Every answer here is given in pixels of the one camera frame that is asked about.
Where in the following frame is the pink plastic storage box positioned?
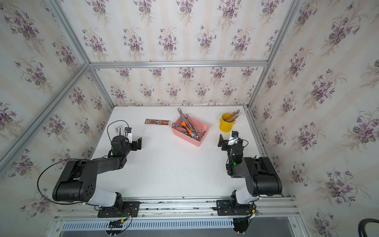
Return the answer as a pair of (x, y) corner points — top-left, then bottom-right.
(171, 114), (210, 147)

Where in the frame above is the orange handled adjustable wrench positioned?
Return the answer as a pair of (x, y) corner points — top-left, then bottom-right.
(181, 121), (195, 139)

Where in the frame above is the large silver adjustable wrench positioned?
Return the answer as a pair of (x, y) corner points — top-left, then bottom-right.
(177, 108), (198, 140)

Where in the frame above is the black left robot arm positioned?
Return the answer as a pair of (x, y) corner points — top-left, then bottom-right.
(52, 135), (142, 210)

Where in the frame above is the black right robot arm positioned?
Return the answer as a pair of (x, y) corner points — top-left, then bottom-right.
(218, 135), (282, 206)

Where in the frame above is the yellow pencil cup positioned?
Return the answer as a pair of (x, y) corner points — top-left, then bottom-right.
(219, 113), (235, 133)

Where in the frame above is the red rectangular carton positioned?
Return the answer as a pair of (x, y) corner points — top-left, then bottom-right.
(145, 118), (171, 126)

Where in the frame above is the coloured pencils bundle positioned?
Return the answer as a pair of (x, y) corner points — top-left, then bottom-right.
(224, 110), (241, 122)

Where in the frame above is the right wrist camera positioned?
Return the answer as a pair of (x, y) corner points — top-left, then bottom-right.
(228, 131), (239, 146)

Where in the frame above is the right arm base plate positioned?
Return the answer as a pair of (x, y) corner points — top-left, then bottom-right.
(216, 199), (257, 216)

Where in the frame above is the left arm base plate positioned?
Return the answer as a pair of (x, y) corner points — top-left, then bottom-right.
(97, 201), (141, 218)

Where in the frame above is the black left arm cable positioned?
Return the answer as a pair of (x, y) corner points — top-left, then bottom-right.
(37, 158), (89, 205)

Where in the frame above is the aluminium mounting rail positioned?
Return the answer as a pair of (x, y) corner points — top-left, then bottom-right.
(53, 197), (300, 221)

